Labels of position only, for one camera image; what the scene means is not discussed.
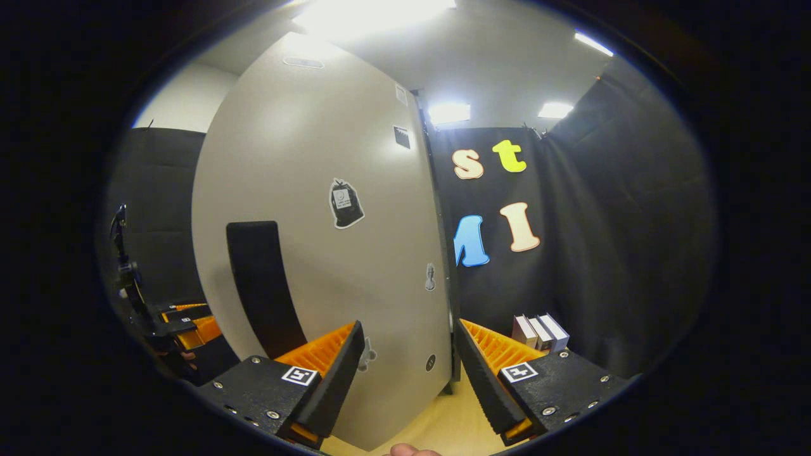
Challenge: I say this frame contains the grey cover book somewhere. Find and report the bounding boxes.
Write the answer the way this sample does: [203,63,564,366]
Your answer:
[528,315,556,351]

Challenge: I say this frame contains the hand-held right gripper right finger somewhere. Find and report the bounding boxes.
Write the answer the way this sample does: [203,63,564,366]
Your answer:
[455,319,641,447]

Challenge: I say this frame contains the black backdrop cloth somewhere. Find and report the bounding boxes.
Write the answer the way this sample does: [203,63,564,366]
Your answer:
[101,57,720,382]

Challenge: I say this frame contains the black cabinet door handle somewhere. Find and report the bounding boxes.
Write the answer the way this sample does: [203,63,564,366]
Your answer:
[226,220,309,359]

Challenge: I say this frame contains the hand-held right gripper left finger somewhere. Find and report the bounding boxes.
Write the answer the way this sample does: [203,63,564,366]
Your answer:
[196,320,366,450]

